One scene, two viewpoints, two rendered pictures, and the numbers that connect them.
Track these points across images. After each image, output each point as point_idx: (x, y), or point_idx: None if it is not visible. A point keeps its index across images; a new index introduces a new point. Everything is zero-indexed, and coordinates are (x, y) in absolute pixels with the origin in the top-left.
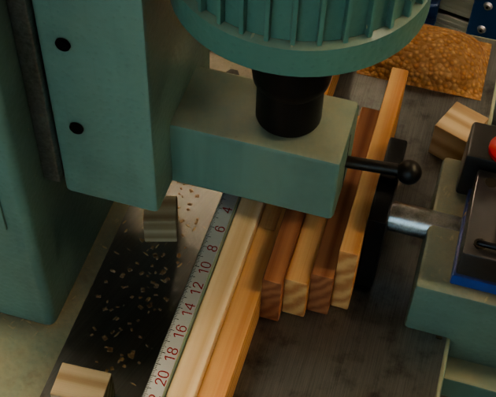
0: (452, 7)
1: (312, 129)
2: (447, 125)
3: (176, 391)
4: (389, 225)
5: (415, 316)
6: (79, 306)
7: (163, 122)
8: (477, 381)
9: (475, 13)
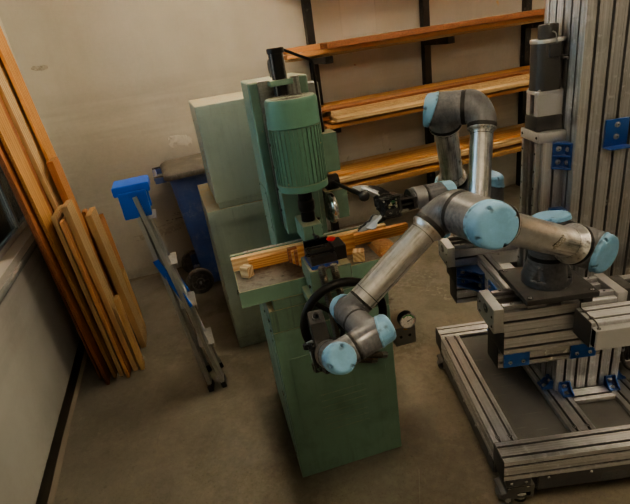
0: (486, 286)
1: (306, 221)
2: (354, 249)
3: (256, 252)
4: None
5: (302, 268)
6: None
7: (290, 212)
8: (304, 289)
9: (488, 289)
